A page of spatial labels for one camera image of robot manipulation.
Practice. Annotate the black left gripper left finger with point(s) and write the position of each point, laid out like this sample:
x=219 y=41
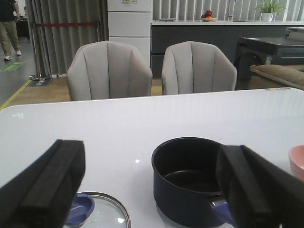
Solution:
x=41 y=196

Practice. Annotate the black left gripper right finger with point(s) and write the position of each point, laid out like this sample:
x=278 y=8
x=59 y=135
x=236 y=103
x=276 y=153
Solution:
x=258 y=194

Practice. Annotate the glass lid blue knob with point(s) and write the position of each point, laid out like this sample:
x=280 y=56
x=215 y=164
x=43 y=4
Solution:
x=97 y=210

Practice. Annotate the pink bowl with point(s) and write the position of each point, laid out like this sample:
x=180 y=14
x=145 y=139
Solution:
x=296 y=160

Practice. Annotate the dark blue saucepan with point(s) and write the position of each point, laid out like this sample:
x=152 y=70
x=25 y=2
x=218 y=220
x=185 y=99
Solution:
x=185 y=185

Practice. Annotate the olive cushion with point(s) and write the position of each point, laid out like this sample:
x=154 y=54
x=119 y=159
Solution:
x=275 y=76

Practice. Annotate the left beige chair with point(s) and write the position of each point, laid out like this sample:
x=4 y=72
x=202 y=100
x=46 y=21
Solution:
x=107 y=69

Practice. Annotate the beige chair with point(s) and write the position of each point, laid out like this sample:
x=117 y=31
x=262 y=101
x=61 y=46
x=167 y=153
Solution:
x=194 y=67
x=107 y=69

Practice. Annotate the right beige chair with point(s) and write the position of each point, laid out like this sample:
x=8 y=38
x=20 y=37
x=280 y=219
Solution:
x=194 y=67

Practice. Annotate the dark grey counter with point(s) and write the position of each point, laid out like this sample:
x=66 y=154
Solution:
x=223 y=34

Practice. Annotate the red barrier belt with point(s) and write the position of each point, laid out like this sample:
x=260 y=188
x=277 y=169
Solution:
x=74 y=24

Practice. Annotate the fruit plate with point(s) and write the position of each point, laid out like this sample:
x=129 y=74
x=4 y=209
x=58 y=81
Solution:
x=208 y=16

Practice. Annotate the potted green plant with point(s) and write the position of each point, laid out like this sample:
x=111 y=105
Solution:
x=271 y=9

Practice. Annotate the walking person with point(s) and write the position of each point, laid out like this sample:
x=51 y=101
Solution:
x=9 y=13

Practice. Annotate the white drawer cabinet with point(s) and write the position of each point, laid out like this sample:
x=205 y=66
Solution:
x=129 y=22

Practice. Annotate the barrier stanchion post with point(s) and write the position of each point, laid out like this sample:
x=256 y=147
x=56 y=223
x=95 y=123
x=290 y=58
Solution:
x=40 y=73

